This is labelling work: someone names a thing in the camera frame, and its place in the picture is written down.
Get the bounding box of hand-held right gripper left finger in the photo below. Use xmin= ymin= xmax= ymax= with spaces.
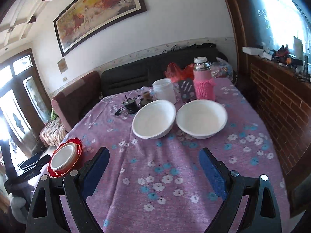
xmin=26 ymin=147 xmax=110 ymax=233

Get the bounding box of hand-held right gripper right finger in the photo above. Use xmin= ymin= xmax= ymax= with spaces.
xmin=199 ymin=148 xmax=283 ymax=233

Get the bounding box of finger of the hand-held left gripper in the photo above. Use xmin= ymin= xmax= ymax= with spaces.
xmin=18 ymin=155 xmax=51 ymax=170

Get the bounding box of red plate with round sticker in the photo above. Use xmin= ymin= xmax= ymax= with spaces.
xmin=47 ymin=138 xmax=83 ymax=177

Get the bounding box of cream ribbed plastic bowl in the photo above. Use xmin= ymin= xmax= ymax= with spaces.
xmin=50 ymin=142 xmax=77 ymax=171

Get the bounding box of red plate with gold lettering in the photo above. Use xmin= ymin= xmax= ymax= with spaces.
xmin=50 ymin=139 xmax=82 ymax=175

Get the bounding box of person's left forearm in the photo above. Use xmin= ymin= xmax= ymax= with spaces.
xmin=5 ymin=184 xmax=37 ymax=225

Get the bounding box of patterned blanket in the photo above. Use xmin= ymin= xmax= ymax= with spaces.
xmin=40 ymin=120 xmax=68 ymax=147

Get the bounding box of purple floral tablecloth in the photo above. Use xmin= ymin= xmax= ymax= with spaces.
xmin=46 ymin=79 xmax=292 ymax=233

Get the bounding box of wooden glass door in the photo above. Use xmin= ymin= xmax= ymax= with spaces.
xmin=0 ymin=49 xmax=52 ymax=158

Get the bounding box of small black motor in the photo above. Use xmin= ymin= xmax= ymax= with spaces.
xmin=121 ymin=95 xmax=140 ymax=115

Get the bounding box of brown armchair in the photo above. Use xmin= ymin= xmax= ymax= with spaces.
xmin=51 ymin=71 xmax=101 ymax=131

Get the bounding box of brick pattern counter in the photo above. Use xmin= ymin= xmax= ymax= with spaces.
xmin=243 ymin=46 xmax=311 ymax=175

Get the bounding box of bottle with pink knitted sleeve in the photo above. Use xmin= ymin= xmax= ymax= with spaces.
xmin=193 ymin=57 xmax=217 ymax=102

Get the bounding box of dark jar with wooden lid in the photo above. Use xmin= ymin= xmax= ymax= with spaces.
xmin=138 ymin=91 xmax=153 ymax=108

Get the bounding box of black perforated stand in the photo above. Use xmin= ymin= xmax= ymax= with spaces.
xmin=177 ymin=78 xmax=198 ymax=102

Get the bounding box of dark chair backrest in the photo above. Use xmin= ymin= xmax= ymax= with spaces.
xmin=289 ymin=175 xmax=311 ymax=219

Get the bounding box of white plastic jar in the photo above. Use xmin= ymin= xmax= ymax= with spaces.
xmin=152 ymin=78 xmax=176 ymax=103

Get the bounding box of dark sofa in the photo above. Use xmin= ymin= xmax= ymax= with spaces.
xmin=100 ymin=44 xmax=237 ymax=97

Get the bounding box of clear plastic bag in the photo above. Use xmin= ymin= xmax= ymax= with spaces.
xmin=211 ymin=58 xmax=235 ymax=79

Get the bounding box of red plastic bag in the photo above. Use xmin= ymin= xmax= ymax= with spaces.
xmin=165 ymin=63 xmax=195 ymax=83

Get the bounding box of white box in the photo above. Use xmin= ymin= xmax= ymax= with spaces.
xmin=242 ymin=47 xmax=265 ymax=56

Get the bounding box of assorted small counter clutter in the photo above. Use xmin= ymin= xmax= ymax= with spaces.
xmin=264 ymin=42 xmax=311 ymax=78

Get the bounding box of white cylinder container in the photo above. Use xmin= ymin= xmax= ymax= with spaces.
xmin=293 ymin=36 xmax=303 ymax=59

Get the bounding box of framed horse painting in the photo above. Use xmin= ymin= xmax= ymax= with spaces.
xmin=53 ymin=0 xmax=147 ymax=57

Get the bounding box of window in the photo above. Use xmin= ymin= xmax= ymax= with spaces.
xmin=243 ymin=0 xmax=311 ymax=54

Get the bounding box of small wall plaque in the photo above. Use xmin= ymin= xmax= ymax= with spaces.
xmin=57 ymin=59 xmax=67 ymax=74

